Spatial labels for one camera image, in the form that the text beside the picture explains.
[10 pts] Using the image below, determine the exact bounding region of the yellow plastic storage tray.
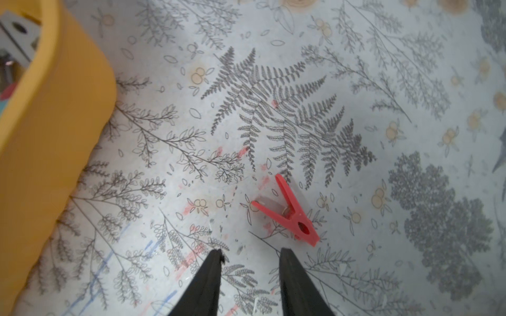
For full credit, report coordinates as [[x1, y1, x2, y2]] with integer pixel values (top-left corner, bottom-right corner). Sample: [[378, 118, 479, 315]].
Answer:
[[1, 1, 117, 315]]

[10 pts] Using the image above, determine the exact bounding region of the red clothespin far pair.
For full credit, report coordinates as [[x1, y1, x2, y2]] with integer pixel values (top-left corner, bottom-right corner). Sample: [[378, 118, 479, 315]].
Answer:
[[252, 174, 320, 247]]

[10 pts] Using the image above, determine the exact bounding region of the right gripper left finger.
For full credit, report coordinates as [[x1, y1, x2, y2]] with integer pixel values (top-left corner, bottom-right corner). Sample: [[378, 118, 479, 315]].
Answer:
[[169, 250, 225, 316]]

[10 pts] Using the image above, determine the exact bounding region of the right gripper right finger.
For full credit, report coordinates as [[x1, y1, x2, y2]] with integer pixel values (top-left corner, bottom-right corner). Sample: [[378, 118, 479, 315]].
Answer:
[[279, 248, 333, 316]]

